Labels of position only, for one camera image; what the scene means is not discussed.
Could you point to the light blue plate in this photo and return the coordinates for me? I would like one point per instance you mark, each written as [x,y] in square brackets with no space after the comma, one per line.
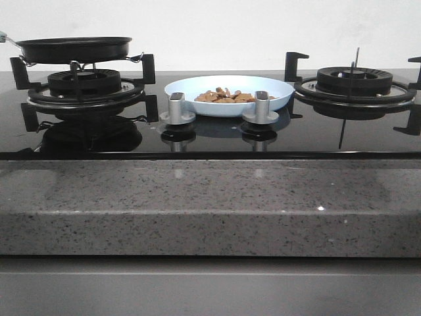
[279,93]

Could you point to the brown meat pieces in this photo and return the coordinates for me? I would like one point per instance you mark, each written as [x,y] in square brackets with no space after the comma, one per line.
[225,96]

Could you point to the black frying pan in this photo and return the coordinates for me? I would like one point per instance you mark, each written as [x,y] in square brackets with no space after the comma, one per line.
[64,50]

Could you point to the left silver stove knob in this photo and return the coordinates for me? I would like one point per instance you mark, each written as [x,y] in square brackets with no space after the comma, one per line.
[177,114]

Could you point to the silver stove knob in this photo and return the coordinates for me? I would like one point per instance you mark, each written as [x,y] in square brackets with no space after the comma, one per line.
[177,114]
[261,114]

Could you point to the right silver stove knob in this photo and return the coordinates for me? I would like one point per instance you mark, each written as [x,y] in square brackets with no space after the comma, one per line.
[261,114]

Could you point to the black glass cooktop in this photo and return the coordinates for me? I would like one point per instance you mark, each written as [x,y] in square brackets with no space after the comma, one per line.
[303,131]

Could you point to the left black pan support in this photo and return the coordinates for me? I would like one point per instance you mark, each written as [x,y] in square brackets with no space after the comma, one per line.
[84,108]

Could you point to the black pan support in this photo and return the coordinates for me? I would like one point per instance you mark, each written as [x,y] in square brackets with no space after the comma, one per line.
[84,108]
[401,97]

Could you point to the left black gas burner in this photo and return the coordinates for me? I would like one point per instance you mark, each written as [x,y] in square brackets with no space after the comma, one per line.
[91,82]

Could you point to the right black pan support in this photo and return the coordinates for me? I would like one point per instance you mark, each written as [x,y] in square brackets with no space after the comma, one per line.
[401,97]

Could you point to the grey cabinet front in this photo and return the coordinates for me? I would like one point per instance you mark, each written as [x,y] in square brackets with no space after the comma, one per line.
[103,285]

